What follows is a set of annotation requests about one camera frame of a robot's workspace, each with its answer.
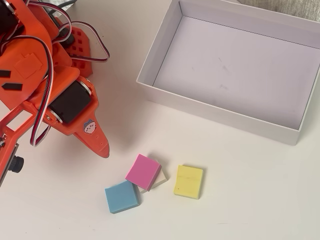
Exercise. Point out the wrist camera with orange mount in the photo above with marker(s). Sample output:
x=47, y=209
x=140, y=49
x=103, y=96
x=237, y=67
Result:
x=15, y=163

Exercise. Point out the orange robot base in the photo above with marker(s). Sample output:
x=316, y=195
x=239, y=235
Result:
x=80, y=42

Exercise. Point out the yellow foam cuboid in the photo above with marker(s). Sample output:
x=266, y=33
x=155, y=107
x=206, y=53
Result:
x=188, y=181

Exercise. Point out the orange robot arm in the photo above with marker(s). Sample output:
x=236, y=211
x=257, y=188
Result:
x=30, y=65

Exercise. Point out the white cardboard box bin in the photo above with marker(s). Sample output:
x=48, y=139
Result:
x=225, y=75

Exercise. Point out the white foam cuboid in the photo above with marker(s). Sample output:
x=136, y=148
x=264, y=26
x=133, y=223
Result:
x=161, y=178

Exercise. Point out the beige woven curtain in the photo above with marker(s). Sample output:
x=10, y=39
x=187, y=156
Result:
x=300, y=10

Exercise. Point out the pink foam cuboid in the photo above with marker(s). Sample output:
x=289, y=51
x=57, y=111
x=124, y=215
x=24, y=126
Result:
x=142, y=172

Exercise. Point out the blue foam cuboid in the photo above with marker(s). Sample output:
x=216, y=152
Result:
x=121, y=196

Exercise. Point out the orange gripper with servo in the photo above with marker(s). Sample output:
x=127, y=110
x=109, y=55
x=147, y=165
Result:
x=68, y=101

